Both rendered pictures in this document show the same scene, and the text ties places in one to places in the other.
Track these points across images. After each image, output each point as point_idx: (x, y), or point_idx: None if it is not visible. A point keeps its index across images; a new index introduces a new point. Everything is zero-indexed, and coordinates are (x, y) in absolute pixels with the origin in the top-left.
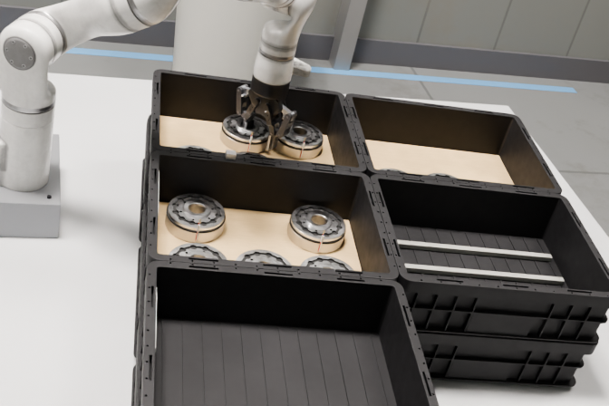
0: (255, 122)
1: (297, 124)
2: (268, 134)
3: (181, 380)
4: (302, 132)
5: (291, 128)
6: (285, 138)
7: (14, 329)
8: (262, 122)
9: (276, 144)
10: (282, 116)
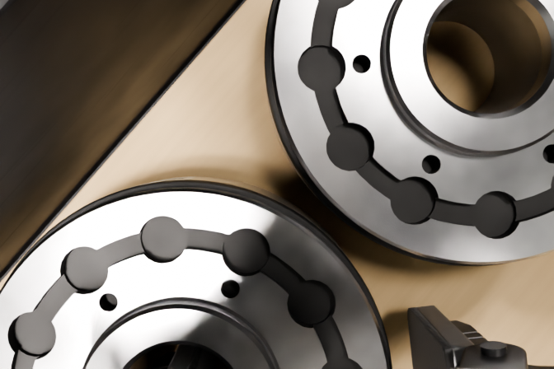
0: (188, 328)
1: None
2: (364, 324)
3: None
4: (461, 0)
5: (421, 91)
6: (478, 238)
7: None
8: (195, 227)
9: (475, 332)
10: None
